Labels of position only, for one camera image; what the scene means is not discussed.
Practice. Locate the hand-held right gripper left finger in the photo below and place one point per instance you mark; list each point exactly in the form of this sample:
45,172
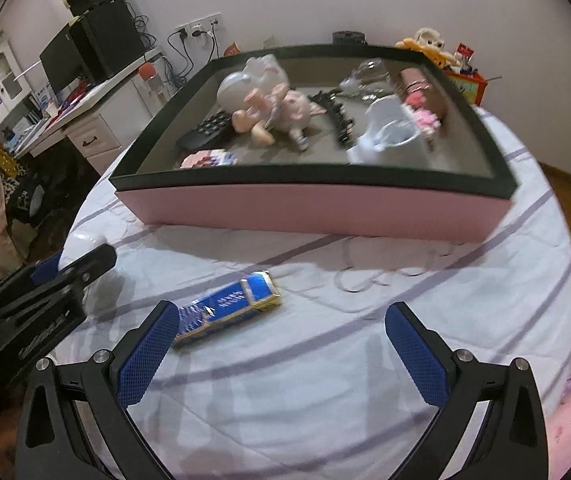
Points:
148,355

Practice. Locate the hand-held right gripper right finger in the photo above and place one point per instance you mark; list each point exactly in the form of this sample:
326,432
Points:
415,355

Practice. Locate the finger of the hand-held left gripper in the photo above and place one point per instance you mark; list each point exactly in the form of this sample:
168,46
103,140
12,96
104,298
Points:
77,272
45,267

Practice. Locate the blue packet with gold edges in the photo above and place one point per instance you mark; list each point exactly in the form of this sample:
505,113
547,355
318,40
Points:
225,305

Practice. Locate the pink box with dark rim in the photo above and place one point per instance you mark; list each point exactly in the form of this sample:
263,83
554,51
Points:
315,210

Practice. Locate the white cup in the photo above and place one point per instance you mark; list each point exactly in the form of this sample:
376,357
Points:
390,145

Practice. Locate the black hair clip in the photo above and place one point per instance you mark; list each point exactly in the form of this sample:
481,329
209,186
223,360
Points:
338,117

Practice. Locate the white desk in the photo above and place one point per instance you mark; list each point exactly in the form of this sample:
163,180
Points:
95,130

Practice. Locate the black remote control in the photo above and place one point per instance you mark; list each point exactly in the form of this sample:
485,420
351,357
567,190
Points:
205,130

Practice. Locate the black computer monitor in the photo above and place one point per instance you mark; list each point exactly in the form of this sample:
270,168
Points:
60,62

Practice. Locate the bottle with orange cap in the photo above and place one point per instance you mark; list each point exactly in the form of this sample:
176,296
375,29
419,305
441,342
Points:
153,80

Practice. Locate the black computer tower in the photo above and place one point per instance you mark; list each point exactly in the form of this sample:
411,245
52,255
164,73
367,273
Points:
107,40

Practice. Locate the small pink figure toy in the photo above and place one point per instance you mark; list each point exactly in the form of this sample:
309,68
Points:
425,119

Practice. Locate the pink pony plush toy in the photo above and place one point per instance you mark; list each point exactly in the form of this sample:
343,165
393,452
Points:
290,107

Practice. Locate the pink cylinder bottle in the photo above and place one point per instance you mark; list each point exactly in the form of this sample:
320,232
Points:
423,85

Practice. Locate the orange snack bag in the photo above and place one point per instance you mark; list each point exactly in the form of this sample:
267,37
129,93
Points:
232,50

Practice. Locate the red orange box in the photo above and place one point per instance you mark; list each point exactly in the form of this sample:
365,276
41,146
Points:
470,82

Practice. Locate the yellow and white plush toy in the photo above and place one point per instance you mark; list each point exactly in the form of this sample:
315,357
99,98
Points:
430,45

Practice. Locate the white wall socket strip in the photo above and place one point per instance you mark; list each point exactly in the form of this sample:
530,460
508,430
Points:
198,24

